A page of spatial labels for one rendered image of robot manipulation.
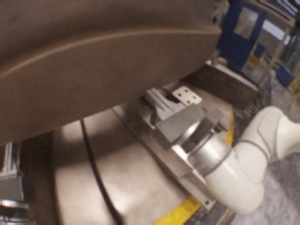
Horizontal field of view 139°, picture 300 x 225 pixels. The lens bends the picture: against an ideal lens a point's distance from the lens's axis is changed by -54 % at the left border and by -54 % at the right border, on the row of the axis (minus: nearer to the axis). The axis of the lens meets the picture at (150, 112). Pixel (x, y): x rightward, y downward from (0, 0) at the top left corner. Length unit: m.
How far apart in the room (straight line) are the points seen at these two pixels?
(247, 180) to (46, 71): 0.49
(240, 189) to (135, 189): 0.74
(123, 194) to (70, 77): 0.77
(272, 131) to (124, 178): 0.85
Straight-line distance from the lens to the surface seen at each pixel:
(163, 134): 0.24
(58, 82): 0.36
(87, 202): 0.95
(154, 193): 0.91
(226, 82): 1.63
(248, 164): 0.27
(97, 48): 0.33
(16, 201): 0.32
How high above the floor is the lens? 1.21
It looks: 50 degrees down
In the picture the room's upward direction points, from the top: 11 degrees clockwise
